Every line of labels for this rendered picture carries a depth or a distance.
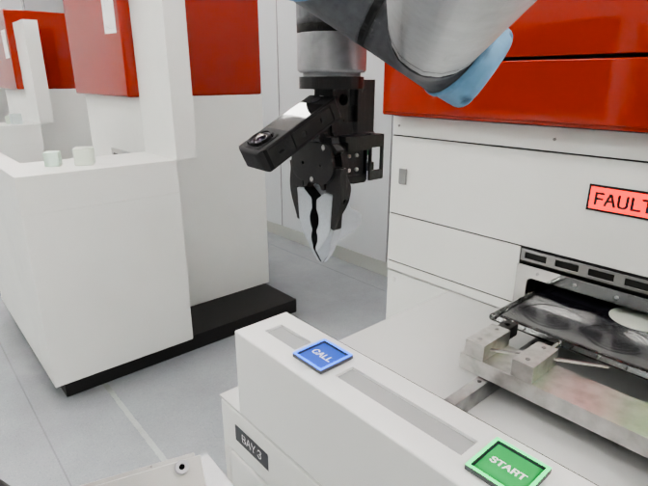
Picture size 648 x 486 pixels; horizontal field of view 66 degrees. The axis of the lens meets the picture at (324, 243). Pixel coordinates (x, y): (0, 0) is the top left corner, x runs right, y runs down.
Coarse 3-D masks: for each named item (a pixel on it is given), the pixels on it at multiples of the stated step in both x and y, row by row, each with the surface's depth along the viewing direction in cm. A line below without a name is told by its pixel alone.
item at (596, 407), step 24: (504, 360) 79; (504, 384) 76; (528, 384) 73; (552, 384) 72; (576, 384) 72; (600, 384) 72; (552, 408) 71; (576, 408) 68; (600, 408) 67; (624, 408) 67; (600, 432) 66; (624, 432) 64
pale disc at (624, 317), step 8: (608, 312) 90; (616, 312) 90; (624, 312) 90; (632, 312) 90; (640, 312) 90; (616, 320) 87; (624, 320) 87; (632, 320) 87; (640, 320) 87; (632, 328) 85; (640, 328) 85
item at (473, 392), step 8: (528, 344) 89; (552, 344) 93; (472, 384) 78; (480, 384) 78; (488, 384) 78; (456, 392) 75; (464, 392) 75; (472, 392) 75; (480, 392) 77; (488, 392) 79; (448, 400) 74; (456, 400) 74; (464, 400) 74; (472, 400) 76; (480, 400) 78; (464, 408) 75
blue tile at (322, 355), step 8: (320, 344) 67; (304, 352) 65; (312, 352) 65; (320, 352) 65; (328, 352) 65; (336, 352) 65; (312, 360) 63; (320, 360) 63; (328, 360) 63; (336, 360) 63
